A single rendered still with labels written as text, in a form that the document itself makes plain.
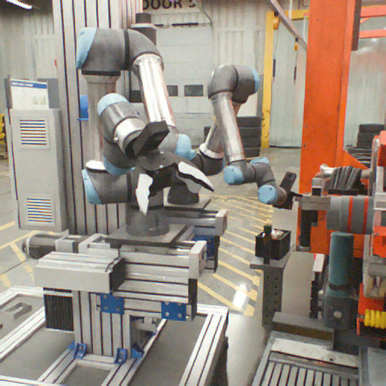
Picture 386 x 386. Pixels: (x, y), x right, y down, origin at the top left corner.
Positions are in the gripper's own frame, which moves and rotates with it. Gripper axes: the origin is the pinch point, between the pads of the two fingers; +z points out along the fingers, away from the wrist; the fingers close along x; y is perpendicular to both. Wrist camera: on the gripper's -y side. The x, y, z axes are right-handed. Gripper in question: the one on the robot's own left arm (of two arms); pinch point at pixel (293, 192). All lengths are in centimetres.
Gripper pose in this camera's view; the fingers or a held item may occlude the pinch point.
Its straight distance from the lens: 197.7
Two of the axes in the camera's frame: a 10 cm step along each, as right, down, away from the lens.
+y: -2.0, 9.7, 1.0
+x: 8.4, 2.3, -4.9
